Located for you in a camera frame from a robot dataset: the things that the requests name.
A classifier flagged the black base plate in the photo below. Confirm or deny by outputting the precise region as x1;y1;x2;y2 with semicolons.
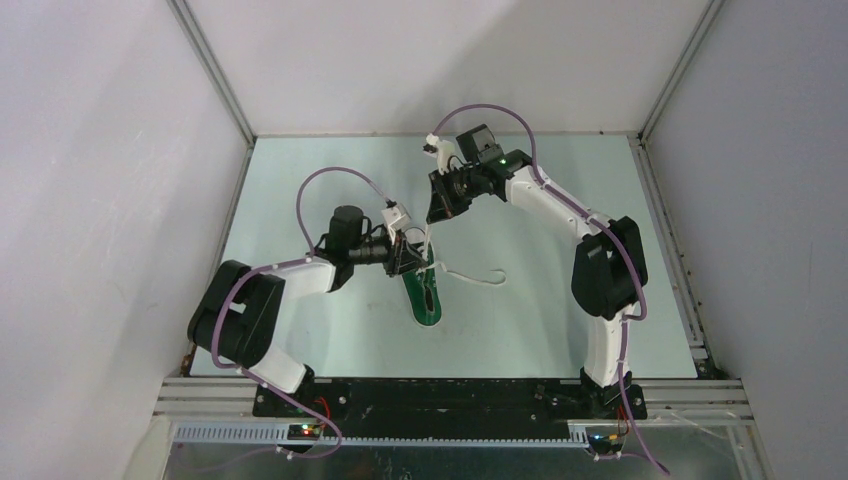
254;377;648;441

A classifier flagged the white shoelace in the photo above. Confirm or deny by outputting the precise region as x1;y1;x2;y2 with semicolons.
403;225;508;288

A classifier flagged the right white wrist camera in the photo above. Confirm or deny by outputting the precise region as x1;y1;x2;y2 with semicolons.
422;133;456;174

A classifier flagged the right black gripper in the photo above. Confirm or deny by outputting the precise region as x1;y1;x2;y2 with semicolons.
427;165;484;224

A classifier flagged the right controller board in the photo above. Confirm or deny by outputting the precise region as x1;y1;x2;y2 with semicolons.
588;434;626;457

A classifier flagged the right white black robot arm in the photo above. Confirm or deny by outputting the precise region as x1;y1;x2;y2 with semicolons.
422;125;648;420

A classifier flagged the controller board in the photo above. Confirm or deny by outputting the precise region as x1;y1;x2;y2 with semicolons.
286;423;323;442
588;434;626;457

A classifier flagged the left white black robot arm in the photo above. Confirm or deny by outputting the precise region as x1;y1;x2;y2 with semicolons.
187;203;429;417

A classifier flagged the left controller board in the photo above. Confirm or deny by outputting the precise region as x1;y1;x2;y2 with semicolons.
286;423;323;442

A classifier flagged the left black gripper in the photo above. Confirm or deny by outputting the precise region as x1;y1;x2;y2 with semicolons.
348;225;426;278

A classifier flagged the grey slotted cable duct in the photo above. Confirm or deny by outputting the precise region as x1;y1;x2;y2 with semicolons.
173;421;589;449

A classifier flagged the green canvas sneaker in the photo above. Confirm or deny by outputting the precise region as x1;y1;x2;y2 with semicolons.
401;227;442;327

